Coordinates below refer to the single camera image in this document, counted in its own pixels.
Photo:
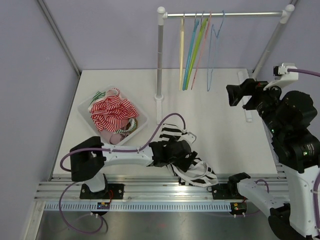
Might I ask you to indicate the light blue thin hanger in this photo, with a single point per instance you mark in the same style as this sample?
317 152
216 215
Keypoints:
212 51

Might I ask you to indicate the metal clothes rack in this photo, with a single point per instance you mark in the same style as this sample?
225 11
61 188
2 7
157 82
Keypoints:
162 15

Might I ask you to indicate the red striped tank top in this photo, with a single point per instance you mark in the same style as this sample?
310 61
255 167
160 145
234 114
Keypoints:
112 112

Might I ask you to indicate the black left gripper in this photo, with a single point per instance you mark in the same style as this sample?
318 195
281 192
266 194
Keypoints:
183 164

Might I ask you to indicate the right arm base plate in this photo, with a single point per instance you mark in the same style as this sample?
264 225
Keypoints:
223 191

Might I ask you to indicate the white plastic basket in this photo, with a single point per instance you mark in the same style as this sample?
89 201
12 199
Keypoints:
110 109

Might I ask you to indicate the black white striped tank top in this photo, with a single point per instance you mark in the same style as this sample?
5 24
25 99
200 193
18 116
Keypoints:
199 173

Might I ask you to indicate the white slotted cable duct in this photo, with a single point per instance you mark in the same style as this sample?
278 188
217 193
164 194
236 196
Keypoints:
140 206

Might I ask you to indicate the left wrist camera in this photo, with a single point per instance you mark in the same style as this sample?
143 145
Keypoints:
187 136

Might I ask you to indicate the pink tank top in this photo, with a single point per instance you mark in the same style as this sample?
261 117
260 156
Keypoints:
113 138

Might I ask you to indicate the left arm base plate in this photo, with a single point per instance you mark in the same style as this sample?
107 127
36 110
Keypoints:
115 191

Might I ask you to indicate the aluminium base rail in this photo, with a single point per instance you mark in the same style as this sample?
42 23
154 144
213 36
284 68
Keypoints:
148 189

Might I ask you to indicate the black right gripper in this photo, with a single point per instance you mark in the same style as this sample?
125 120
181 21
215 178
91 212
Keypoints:
248 86

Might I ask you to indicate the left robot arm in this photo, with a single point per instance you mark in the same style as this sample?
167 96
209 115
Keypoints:
89 157

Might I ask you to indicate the brown tank top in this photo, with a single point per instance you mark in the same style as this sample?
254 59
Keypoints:
132 125

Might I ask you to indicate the cream hanger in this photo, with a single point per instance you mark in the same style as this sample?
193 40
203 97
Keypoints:
181 52

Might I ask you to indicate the green hanger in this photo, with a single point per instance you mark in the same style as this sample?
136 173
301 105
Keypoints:
198 38

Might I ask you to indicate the green striped tank top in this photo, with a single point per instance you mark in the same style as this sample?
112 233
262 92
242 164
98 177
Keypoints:
96 96

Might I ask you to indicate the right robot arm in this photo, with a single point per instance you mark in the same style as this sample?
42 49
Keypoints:
287 117

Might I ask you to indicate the pink hanger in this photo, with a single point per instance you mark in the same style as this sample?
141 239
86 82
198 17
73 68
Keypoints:
202 49

